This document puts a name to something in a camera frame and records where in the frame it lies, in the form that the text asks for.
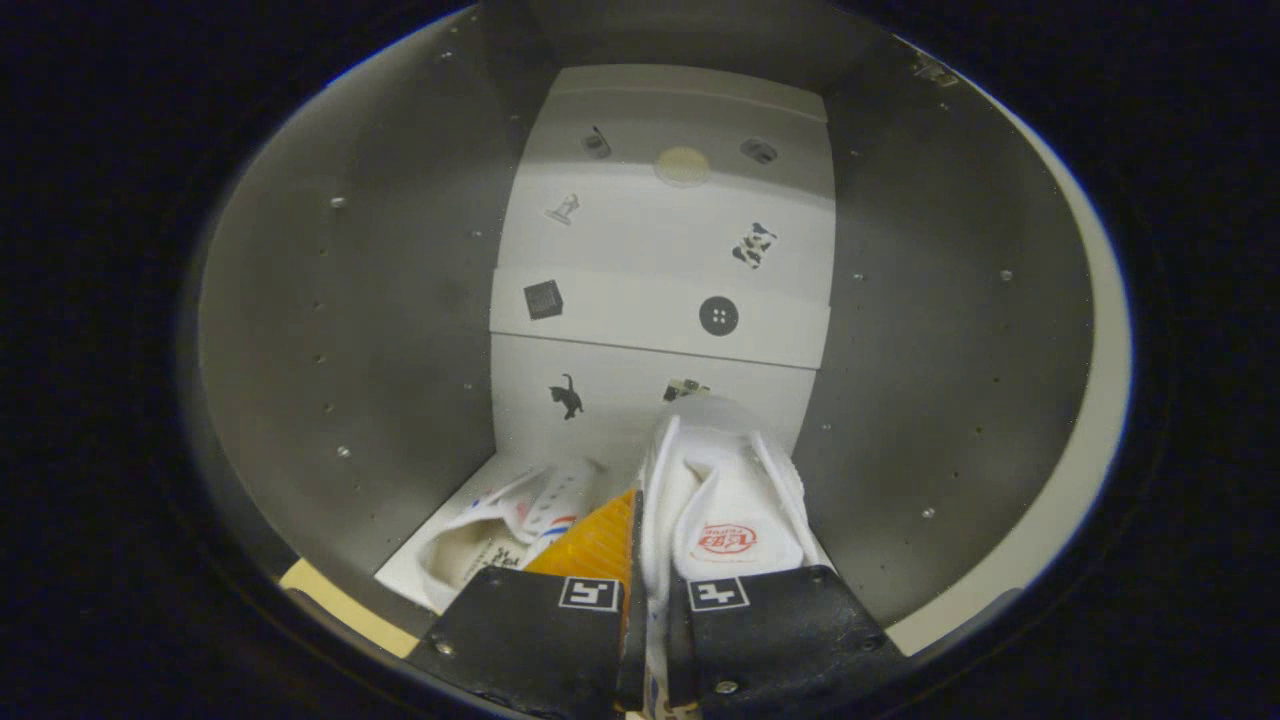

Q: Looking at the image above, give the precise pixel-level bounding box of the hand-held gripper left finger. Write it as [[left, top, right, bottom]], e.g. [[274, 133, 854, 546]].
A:
[[408, 488, 647, 720]]

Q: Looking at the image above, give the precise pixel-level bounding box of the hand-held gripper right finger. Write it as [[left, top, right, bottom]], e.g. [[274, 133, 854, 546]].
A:
[[668, 565, 906, 720]]

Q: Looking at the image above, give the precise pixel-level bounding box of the white canvas shoe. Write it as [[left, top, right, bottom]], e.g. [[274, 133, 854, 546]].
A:
[[638, 395, 836, 720], [418, 460, 606, 613]]

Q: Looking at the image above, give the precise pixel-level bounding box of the dark grey shoe cabinet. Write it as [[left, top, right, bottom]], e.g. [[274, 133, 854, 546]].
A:
[[195, 0, 1101, 661]]

